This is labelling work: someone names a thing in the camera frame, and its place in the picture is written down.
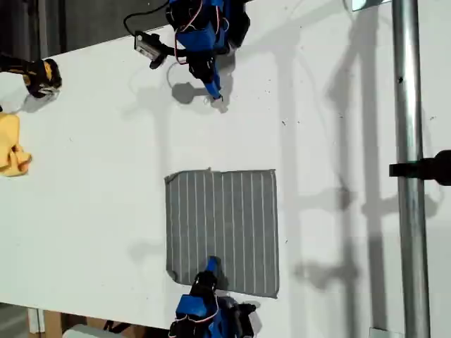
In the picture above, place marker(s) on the black clamp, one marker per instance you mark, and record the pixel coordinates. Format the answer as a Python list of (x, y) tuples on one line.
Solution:
[(423, 170)]

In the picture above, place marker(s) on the yellow cloth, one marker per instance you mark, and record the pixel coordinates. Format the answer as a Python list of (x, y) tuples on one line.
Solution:
[(8, 148)]

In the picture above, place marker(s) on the grey striped towel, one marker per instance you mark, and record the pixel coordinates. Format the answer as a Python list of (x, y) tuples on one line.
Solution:
[(225, 229)]

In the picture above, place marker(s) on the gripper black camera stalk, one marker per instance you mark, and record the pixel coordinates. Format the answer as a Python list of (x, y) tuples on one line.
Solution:
[(160, 58)]

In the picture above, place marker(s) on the steel post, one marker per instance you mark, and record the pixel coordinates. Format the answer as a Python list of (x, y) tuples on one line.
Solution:
[(410, 176)]

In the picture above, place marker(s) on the white plastic container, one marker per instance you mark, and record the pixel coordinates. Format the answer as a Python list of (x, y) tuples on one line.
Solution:
[(88, 331)]

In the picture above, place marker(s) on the white table leg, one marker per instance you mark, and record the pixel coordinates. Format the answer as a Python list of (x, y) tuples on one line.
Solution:
[(35, 320)]

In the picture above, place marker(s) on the brown cardboard box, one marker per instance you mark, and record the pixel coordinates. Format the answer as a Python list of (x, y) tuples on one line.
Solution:
[(54, 322)]

